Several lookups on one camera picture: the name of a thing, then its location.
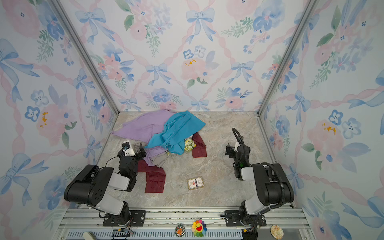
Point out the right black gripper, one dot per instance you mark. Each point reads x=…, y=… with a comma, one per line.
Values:
x=229, y=150

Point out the maroon cloth garment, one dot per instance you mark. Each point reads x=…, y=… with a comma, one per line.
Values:
x=156, y=177

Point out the oval orange badge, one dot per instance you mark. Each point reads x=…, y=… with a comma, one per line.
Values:
x=180, y=230

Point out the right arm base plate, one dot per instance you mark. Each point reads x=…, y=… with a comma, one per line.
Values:
x=238, y=219

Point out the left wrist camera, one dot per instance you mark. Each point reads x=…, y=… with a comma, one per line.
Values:
x=127, y=149

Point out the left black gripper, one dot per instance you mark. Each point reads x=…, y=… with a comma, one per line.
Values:
x=139, y=150

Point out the teal cloth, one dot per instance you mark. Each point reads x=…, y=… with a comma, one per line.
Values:
x=177, y=128

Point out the corner aluminium post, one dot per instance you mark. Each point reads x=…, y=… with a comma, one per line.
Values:
x=291, y=47
x=69, y=27

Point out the rainbow smiling flower toy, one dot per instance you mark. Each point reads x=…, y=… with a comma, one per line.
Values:
x=199, y=228

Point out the left corner aluminium post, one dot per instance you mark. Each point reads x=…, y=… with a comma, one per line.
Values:
x=69, y=27

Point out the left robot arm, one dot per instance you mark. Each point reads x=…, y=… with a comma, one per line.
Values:
x=90, y=186

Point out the purple cloth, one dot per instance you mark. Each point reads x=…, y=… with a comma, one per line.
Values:
x=143, y=128

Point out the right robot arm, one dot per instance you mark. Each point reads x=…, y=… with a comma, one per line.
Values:
x=272, y=186

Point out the aluminium rail frame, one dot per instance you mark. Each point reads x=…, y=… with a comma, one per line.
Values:
x=160, y=224

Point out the right corner aluminium post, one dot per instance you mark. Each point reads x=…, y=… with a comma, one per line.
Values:
x=291, y=47

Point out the lemon print cloth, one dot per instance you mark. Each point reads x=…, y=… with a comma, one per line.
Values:
x=189, y=144

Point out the small framed picture card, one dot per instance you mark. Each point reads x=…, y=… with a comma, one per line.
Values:
x=195, y=183

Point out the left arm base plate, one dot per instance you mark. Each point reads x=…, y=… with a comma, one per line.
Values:
x=133, y=218

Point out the grey cloth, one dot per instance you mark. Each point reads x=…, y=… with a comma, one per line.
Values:
x=160, y=159

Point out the white object at rail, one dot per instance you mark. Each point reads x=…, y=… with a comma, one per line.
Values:
x=88, y=236

